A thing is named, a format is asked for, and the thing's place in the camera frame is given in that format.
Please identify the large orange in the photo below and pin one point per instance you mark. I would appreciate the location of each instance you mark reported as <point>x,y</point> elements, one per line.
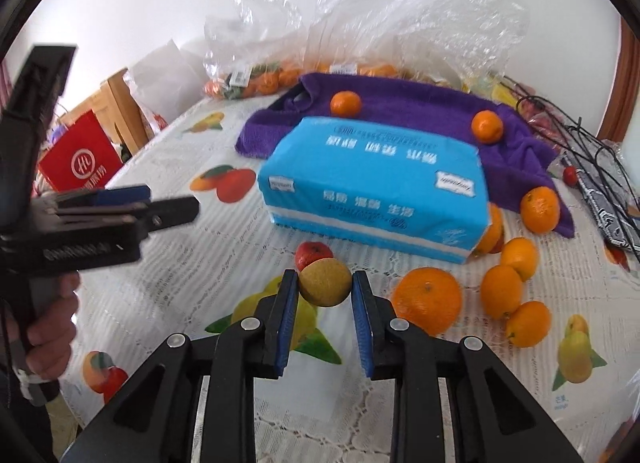
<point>426,300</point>

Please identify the pile of bagged mandarins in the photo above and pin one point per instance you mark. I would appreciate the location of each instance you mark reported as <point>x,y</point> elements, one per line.
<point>270,80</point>

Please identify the yellow package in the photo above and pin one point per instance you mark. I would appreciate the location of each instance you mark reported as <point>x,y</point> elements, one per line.
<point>500,91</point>

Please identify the red paper bag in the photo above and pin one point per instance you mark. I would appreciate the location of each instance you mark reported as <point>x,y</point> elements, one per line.
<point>80,158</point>

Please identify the grey checked cloth bag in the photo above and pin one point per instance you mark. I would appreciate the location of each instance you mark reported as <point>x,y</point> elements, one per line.
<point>607,203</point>

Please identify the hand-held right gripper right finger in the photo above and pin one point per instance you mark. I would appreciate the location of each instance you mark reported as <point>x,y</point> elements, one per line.
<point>362,328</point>

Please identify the yellow-green citrus fruit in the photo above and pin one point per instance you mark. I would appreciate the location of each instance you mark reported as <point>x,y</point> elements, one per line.
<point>325,283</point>

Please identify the small red apple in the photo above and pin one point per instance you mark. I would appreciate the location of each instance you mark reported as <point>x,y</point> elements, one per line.
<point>311,253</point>

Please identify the bag of red fruit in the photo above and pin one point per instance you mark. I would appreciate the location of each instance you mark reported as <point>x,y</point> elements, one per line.
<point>545,124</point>

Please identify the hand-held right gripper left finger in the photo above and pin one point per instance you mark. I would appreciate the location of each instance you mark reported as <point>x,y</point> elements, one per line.
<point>287,325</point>

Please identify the brown wooden door frame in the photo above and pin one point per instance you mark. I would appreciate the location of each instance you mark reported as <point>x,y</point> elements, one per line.
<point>622,78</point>

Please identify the blue tissue pack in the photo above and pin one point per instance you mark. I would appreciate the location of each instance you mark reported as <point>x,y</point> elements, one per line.
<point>370,183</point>

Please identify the purple towel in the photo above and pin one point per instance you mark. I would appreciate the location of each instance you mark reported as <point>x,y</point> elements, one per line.
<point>415,103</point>

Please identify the small red tomato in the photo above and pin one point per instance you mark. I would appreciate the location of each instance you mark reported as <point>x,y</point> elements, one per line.
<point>570,176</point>

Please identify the small mandarin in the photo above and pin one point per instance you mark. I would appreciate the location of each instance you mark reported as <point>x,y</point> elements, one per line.
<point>501,291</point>
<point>345,104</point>
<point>528,324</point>
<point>521,257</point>
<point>494,230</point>
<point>540,209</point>
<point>487,126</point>

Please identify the white plastic bag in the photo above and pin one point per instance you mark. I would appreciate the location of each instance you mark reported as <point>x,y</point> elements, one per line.
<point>165,73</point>

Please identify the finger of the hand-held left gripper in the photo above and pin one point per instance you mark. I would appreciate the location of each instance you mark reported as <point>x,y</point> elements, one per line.
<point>120,196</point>
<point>172,213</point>

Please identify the person's left hand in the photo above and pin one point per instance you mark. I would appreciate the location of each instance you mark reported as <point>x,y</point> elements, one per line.
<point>50,338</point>

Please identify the fruit print tablecloth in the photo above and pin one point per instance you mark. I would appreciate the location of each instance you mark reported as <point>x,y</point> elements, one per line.
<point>200,258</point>

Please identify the wooden chair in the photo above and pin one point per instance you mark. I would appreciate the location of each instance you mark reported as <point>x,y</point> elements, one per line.
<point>117,103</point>

